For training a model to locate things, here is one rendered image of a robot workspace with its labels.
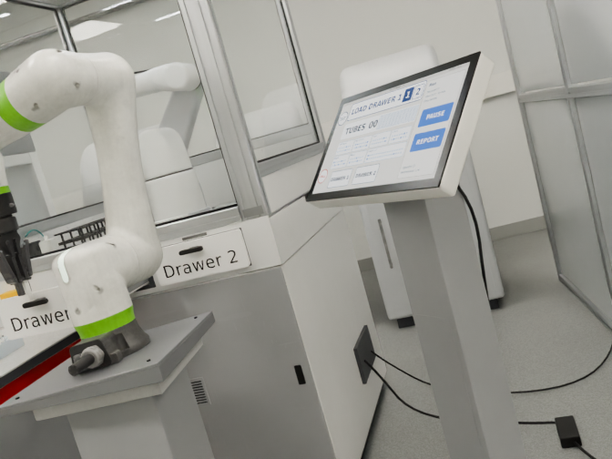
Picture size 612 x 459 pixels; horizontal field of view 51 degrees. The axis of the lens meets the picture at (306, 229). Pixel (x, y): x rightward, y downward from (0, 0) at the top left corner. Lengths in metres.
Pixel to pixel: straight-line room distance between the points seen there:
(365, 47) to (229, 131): 3.27
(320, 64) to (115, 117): 3.61
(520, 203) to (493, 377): 3.50
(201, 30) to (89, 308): 0.83
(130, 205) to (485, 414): 0.98
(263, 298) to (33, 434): 0.70
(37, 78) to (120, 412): 0.69
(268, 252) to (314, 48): 3.34
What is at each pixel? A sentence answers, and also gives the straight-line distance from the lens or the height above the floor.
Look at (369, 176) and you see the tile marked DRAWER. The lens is 1.51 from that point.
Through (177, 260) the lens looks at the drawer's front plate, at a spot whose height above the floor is 0.88.
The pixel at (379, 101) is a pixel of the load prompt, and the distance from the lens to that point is 1.65.
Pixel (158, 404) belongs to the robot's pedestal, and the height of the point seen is 0.68.
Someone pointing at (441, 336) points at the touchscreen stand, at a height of 0.57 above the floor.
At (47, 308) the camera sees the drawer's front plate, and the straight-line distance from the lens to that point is 1.82.
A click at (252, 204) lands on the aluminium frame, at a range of 1.82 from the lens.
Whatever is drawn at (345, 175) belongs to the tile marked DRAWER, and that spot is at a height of 1.01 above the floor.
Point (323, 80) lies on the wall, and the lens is 5.01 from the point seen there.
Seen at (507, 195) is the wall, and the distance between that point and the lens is 5.09.
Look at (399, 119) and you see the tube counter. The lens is 1.53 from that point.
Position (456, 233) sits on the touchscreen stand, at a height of 0.81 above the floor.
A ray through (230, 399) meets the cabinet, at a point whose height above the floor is 0.43.
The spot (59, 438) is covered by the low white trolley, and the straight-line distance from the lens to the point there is 1.99.
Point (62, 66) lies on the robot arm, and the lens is 1.39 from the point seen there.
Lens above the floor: 1.12
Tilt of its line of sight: 8 degrees down
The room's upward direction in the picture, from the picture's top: 16 degrees counter-clockwise
